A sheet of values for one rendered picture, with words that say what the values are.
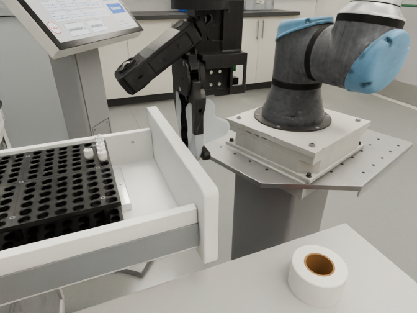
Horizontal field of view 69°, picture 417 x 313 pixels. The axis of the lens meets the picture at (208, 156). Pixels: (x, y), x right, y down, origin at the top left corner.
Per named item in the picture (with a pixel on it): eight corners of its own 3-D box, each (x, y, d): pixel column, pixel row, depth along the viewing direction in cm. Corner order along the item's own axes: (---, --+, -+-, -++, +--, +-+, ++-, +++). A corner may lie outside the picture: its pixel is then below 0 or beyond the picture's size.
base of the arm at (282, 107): (292, 103, 85) (297, 68, 80) (336, 120, 74) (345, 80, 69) (249, 112, 79) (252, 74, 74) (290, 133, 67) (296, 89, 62)
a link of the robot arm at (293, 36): (295, 69, 79) (303, 12, 72) (340, 80, 69) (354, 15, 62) (260, 76, 73) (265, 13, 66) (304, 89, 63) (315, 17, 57)
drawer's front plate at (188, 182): (159, 157, 61) (155, 104, 55) (218, 263, 37) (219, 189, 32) (151, 158, 60) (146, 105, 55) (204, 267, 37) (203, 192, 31)
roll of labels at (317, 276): (350, 284, 41) (357, 264, 39) (326, 319, 37) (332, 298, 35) (303, 256, 45) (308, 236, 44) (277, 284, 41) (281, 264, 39)
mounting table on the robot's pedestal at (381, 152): (273, 131, 114) (277, 102, 109) (400, 179, 85) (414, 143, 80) (178, 173, 88) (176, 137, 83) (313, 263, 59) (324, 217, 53)
